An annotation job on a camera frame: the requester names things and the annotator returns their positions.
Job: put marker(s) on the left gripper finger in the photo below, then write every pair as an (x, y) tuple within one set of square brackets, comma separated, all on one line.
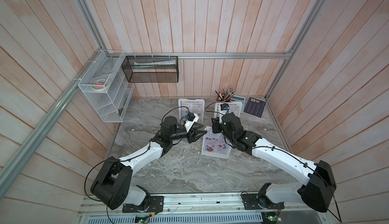
[(196, 135), (197, 126)]

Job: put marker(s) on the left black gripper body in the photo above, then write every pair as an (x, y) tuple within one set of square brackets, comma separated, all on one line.
[(183, 135)]

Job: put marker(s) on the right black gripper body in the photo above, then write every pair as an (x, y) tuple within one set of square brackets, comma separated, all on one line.
[(218, 128)]

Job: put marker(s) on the white narrow rack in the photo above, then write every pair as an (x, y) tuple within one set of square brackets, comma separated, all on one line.
[(235, 108), (201, 118), (216, 146)]

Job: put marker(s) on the red white menu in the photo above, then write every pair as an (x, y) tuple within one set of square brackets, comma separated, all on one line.
[(215, 142)]

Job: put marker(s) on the dim sum menu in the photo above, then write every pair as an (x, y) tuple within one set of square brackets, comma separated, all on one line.
[(235, 108), (195, 106)]

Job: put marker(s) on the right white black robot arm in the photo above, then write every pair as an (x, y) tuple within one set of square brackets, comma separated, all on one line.
[(315, 185)]

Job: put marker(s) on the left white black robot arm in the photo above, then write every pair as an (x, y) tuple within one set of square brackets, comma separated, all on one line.
[(112, 186)]

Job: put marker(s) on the grey desk calculator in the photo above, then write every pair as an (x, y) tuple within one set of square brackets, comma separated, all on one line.
[(241, 99)]

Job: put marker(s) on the dark purple card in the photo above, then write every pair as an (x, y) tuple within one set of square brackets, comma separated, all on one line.
[(255, 107)]

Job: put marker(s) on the red pen cup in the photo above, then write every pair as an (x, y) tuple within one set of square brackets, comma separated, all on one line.
[(226, 95)]

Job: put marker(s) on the paper inside black basket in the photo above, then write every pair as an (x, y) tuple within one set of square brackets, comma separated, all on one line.
[(155, 64)]

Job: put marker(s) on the tape roll on shelf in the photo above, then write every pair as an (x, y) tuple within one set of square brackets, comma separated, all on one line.
[(100, 85)]

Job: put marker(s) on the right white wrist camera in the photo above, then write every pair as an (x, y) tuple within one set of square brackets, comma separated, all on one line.
[(224, 108)]

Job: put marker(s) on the aluminium front rail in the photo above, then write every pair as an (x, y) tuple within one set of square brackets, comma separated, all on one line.
[(223, 202)]

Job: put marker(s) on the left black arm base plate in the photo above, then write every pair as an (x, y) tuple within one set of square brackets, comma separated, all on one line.
[(152, 204)]

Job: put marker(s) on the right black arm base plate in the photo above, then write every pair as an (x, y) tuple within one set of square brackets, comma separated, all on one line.
[(255, 202)]

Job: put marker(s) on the black mesh wall basket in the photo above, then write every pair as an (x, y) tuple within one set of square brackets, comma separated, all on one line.
[(150, 75)]

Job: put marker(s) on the white wire wall shelf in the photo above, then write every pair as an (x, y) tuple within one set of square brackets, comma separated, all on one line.
[(111, 105)]

